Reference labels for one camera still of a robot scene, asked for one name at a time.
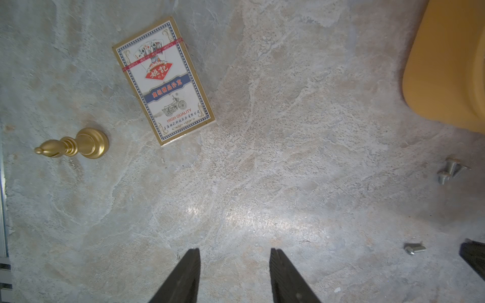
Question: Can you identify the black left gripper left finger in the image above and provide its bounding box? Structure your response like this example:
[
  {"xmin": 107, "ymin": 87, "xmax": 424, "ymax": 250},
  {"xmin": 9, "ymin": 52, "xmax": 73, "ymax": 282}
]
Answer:
[{"xmin": 149, "ymin": 248, "xmax": 201, "ymax": 303}]

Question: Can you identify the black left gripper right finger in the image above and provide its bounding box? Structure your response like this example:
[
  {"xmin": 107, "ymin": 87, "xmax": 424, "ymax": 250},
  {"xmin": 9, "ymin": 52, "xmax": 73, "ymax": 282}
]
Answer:
[{"xmin": 269, "ymin": 248, "xmax": 321, "ymax": 303}]

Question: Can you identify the silver screw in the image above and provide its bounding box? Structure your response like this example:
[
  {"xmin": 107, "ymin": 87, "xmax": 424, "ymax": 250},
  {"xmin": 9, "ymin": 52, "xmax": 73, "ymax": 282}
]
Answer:
[
  {"xmin": 437, "ymin": 171, "xmax": 452, "ymax": 185},
  {"xmin": 445, "ymin": 157, "xmax": 461, "ymax": 176},
  {"xmin": 404, "ymin": 243, "xmax": 427, "ymax": 256},
  {"xmin": 455, "ymin": 164, "xmax": 471, "ymax": 176}
]

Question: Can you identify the playing card box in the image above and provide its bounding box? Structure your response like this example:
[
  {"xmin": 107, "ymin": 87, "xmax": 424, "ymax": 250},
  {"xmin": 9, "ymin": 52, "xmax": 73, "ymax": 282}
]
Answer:
[{"xmin": 112, "ymin": 16, "xmax": 215, "ymax": 146}]

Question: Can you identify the small brass object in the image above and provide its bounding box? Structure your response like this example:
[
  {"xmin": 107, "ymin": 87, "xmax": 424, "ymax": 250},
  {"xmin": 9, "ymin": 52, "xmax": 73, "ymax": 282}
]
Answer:
[{"xmin": 34, "ymin": 128, "xmax": 109, "ymax": 159}]

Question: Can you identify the yellow plastic storage box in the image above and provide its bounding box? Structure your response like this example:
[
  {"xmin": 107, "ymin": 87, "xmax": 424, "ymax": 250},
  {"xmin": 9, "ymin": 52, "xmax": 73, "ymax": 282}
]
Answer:
[{"xmin": 402, "ymin": 1, "xmax": 484, "ymax": 133}]

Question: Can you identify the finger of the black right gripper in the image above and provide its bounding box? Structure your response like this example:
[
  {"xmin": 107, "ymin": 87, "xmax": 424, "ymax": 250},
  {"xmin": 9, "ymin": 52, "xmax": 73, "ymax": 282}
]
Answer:
[{"xmin": 459, "ymin": 239, "xmax": 485, "ymax": 280}]

